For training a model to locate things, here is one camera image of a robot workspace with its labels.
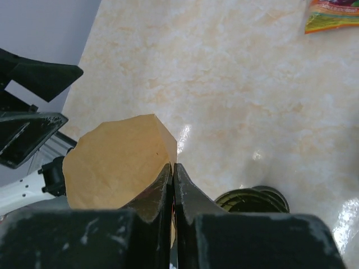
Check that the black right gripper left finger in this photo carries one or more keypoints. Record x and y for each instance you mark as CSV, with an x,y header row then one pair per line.
x,y
138,235

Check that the colourful snack packet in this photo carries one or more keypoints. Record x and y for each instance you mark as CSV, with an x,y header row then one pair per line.
x,y
328,15

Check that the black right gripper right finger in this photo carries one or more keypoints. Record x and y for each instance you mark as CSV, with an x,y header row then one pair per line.
x,y
210,237

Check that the dark green coffee dripper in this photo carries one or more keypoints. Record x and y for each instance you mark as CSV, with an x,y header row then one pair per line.
x,y
261,198

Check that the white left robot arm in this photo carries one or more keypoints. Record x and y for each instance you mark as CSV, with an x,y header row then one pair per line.
x,y
44,183

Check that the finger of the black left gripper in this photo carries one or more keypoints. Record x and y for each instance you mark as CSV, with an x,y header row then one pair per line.
x,y
46,80
23,133

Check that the brown paper coffee filter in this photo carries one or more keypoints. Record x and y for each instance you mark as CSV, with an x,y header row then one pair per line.
x,y
113,164

